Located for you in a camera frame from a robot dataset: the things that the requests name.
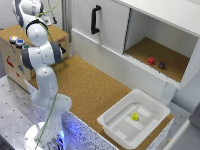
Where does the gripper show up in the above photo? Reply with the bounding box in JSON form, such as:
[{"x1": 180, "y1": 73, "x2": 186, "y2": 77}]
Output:
[{"x1": 40, "y1": 13, "x2": 58, "y2": 27}]

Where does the green button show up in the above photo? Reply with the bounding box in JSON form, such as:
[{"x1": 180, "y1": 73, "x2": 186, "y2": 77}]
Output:
[{"x1": 21, "y1": 43, "x2": 32, "y2": 51}]

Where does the blue button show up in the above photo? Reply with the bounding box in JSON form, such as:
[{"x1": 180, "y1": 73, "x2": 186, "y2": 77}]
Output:
[{"x1": 15, "y1": 38, "x2": 26, "y2": 47}]

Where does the red button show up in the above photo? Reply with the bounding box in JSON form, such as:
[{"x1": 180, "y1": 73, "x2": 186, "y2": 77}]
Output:
[{"x1": 9, "y1": 35, "x2": 19, "y2": 44}]

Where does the wooden drawer box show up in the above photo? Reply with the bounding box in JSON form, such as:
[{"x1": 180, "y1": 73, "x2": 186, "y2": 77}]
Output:
[{"x1": 0, "y1": 23, "x2": 71, "y2": 92}]

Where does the white sliding door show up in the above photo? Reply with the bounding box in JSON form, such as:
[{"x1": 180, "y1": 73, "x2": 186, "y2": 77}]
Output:
[{"x1": 72, "y1": 0, "x2": 131, "y2": 55}]

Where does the pink block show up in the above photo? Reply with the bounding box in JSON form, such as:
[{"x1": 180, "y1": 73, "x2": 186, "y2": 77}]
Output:
[{"x1": 147, "y1": 57, "x2": 156, "y2": 66}]

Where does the white cabinet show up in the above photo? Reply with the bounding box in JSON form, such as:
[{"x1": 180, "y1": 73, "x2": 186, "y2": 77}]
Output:
[{"x1": 70, "y1": 0, "x2": 200, "y2": 108}]

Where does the purple block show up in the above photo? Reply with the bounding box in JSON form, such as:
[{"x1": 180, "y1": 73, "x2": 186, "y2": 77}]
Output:
[{"x1": 157, "y1": 61, "x2": 167, "y2": 70}]

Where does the yellow block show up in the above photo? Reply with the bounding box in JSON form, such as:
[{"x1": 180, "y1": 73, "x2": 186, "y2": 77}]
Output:
[{"x1": 131, "y1": 112, "x2": 140, "y2": 122}]

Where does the white plastic box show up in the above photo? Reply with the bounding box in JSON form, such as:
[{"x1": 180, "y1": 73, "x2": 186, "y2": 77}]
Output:
[{"x1": 96, "y1": 88, "x2": 172, "y2": 150}]

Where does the black drawer handle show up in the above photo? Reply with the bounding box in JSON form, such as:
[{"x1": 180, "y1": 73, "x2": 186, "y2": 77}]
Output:
[{"x1": 58, "y1": 44, "x2": 67, "y2": 56}]

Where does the black door handle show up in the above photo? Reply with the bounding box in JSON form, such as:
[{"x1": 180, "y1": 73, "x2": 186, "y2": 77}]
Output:
[{"x1": 90, "y1": 4, "x2": 102, "y2": 35}]

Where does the green cable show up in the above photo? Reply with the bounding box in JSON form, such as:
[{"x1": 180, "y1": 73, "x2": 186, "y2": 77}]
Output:
[{"x1": 33, "y1": 0, "x2": 61, "y2": 150}]

